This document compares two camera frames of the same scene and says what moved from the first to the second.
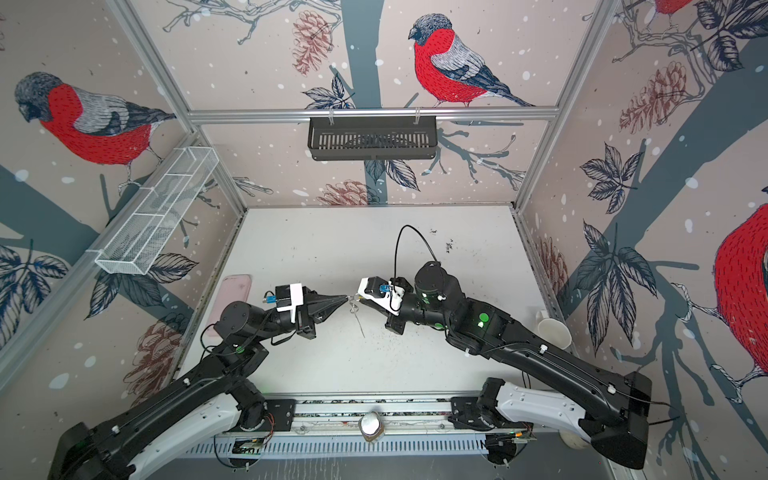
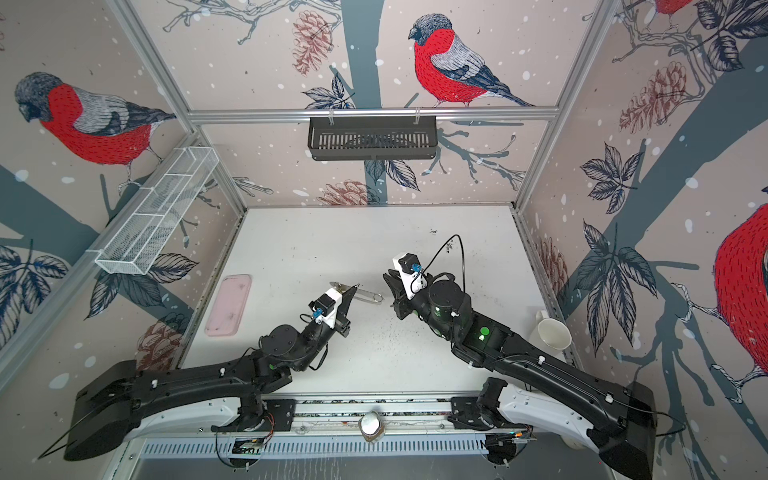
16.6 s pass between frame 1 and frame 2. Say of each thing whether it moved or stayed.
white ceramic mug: stayed
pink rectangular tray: stayed
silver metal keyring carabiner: moved
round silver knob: stayed
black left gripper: moved
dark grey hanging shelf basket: stayed
